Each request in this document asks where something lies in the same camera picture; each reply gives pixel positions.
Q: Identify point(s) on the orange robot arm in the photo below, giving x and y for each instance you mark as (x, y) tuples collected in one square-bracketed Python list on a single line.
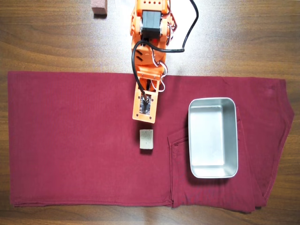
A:
[(150, 58)]

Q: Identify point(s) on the beige speckled cube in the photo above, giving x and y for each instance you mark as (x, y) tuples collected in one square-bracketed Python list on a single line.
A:
[(146, 138)]

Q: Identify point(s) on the pinkish brown block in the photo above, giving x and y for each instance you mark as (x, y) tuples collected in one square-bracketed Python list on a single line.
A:
[(99, 5)]

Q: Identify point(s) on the rectangular metal tray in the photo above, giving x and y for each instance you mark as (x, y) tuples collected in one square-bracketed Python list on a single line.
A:
[(211, 136)]

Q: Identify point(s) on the dark red cloth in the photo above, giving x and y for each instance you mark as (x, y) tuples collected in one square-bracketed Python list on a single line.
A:
[(70, 140)]

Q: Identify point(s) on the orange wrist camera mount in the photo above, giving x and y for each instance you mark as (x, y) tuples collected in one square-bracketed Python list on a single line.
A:
[(137, 110)]

